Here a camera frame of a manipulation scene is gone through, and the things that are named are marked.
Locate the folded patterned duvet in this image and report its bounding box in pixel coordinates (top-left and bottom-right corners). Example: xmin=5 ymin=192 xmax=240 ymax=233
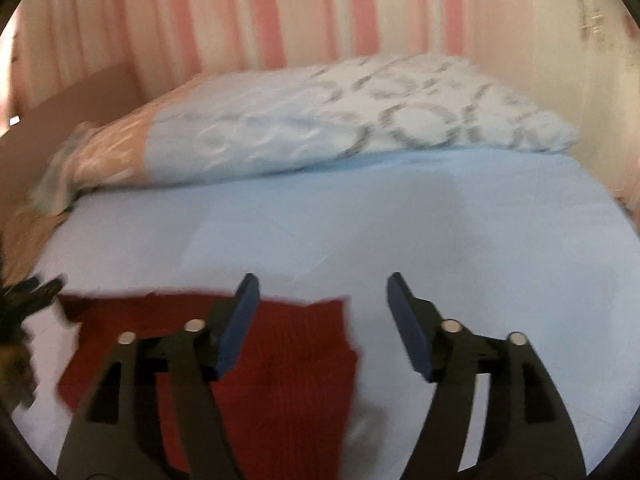
xmin=70 ymin=52 xmax=581 ymax=193

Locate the bed with blue sheet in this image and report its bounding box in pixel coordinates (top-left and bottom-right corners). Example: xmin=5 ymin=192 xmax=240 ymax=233
xmin=10 ymin=150 xmax=640 ymax=480

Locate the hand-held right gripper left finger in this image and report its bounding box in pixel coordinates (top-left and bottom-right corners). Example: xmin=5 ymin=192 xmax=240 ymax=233
xmin=56 ymin=272 xmax=261 ymax=480

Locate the white wardrobe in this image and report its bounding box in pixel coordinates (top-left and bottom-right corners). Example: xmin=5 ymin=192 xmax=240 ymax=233
xmin=460 ymin=0 xmax=640 ymax=201

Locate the plaid pillow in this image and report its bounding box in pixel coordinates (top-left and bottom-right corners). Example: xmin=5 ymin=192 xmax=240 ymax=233
xmin=27 ymin=122 xmax=101 ymax=213

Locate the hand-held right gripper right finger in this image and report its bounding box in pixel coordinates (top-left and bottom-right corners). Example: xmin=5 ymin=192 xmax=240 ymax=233
xmin=386 ymin=271 xmax=587 ymax=480

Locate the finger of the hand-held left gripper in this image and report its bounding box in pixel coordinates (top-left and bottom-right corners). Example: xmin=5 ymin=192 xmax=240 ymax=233
xmin=0 ymin=274 xmax=68 ymax=318

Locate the pink headboard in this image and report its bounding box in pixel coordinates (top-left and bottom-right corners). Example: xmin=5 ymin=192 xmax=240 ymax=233
xmin=0 ymin=62 xmax=148 ymax=231

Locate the red knitted sweater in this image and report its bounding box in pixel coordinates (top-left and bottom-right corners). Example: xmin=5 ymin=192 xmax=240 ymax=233
xmin=56 ymin=292 xmax=361 ymax=480

